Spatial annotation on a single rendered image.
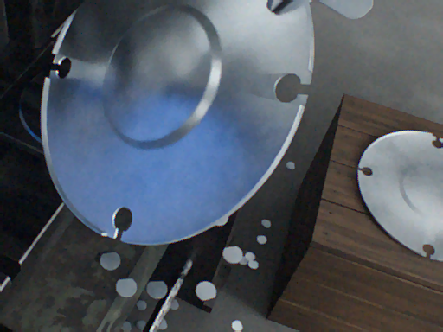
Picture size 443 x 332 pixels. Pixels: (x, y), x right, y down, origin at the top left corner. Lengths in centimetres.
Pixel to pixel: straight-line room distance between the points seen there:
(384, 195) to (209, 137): 77
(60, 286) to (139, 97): 25
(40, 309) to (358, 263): 64
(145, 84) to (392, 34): 166
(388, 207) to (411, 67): 91
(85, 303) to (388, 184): 72
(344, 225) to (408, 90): 89
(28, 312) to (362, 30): 163
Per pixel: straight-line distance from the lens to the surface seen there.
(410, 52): 211
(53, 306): 69
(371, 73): 198
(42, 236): 67
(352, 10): 49
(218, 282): 141
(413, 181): 127
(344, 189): 121
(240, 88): 49
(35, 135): 63
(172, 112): 52
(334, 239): 114
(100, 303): 69
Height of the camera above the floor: 128
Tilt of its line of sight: 51 degrees down
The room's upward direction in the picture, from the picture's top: 8 degrees clockwise
